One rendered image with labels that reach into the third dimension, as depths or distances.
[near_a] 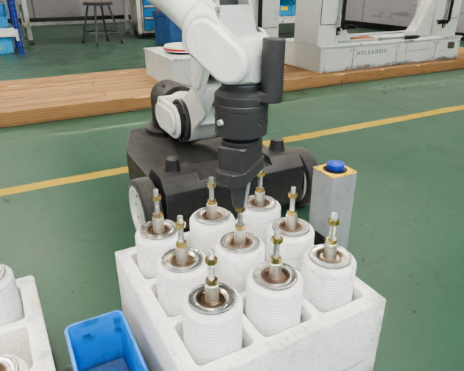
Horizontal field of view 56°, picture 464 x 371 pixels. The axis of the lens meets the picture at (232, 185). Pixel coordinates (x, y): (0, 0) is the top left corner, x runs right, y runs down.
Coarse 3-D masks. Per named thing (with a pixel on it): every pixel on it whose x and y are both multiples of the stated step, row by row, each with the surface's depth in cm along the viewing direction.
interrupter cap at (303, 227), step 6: (276, 222) 89; (282, 222) 89; (300, 222) 89; (306, 222) 89; (276, 228) 87; (282, 228) 87; (300, 228) 87; (306, 228) 87; (282, 234) 85; (288, 234) 84; (294, 234) 85; (300, 234) 84
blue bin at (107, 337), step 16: (96, 320) 83; (112, 320) 85; (80, 336) 83; (96, 336) 84; (112, 336) 86; (128, 336) 80; (80, 352) 84; (96, 352) 86; (112, 352) 87; (128, 352) 83; (80, 368) 85; (96, 368) 87; (112, 368) 87; (128, 368) 86; (144, 368) 72
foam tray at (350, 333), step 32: (128, 256) 91; (128, 288) 87; (128, 320) 95; (160, 320) 74; (320, 320) 74; (352, 320) 76; (160, 352) 73; (256, 352) 67; (288, 352) 70; (320, 352) 75; (352, 352) 80
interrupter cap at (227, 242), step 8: (232, 232) 85; (248, 232) 85; (224, 240) 83; (232, 240) 83; (248, 240) 83; (256, 240) 83; (224, 248) 80; (232, 248) 80; (240, 248) 80; (248, 248) 80; (256, 248) 80
